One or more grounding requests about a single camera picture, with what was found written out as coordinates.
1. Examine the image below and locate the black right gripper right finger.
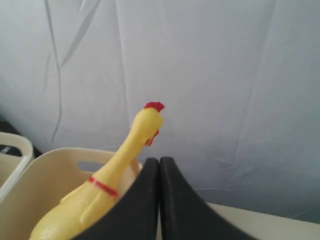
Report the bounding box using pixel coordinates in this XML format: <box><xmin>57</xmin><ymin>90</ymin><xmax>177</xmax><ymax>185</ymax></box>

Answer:
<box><xmin>159</xmin><ymin>156</ymin><xmax>262</xmax><ymax>240</ymax></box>

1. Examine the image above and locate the yellow rubber chicken whole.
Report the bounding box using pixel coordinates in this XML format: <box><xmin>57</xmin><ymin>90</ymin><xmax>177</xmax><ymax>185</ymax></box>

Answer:
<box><xmin>29</xmin><ymin>102</ymin><xmax>165</xmax><ymax>240</ymax></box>

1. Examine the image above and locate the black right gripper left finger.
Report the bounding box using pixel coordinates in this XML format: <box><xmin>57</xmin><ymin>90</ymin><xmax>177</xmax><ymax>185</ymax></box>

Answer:
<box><xmin>74</xmin><ymin>158</ymin><xmax>159</xmax><ymax>240</ymax></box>

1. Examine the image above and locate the cream bin marked X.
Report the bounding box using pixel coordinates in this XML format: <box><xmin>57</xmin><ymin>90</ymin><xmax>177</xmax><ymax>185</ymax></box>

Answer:
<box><xmin>0</xmin><ymin>132</ymin><xmax>35</xmax><ymax>201</ymax></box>

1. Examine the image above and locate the blue-grey backdrop curtain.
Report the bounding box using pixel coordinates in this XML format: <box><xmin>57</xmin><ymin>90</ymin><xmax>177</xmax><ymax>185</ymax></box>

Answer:
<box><xmin>0</xmin><ymin>0</ymin><xmax>320</xmax><ymax>223</ymax></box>

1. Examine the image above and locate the cream bin marked O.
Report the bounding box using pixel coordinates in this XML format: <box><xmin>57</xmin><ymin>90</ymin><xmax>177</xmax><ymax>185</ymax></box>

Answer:
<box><xmin>0</xmin><ymin>148</ymin><xmax>146</xmax><ymax>240</ymax></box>

